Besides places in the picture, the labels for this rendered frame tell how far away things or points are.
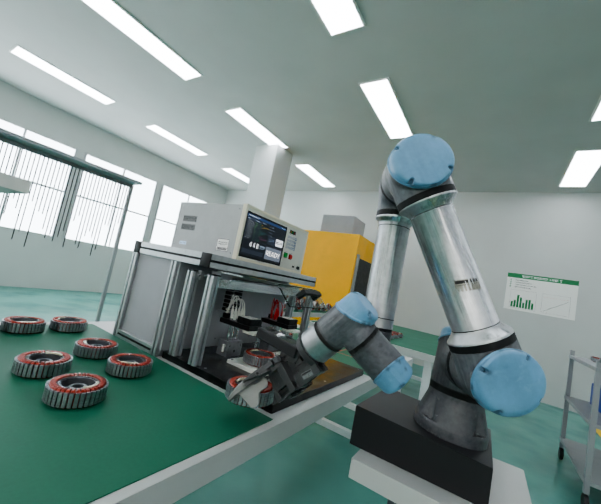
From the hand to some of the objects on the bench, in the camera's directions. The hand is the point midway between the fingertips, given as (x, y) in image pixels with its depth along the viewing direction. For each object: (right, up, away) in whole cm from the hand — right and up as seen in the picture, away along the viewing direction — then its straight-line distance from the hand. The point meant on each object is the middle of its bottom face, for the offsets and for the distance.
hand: (248, 390), depth 72 cm
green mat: (-49, +3, +2) cm, 50 cm away
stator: (-36, +1, -7) cm, 36 cm away
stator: (-35, -1, +13) cm, 37 cm away
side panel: (-47, -1, +38) cm, 60 cm away
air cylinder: (-14, -5, +42) cm, 44 cm away
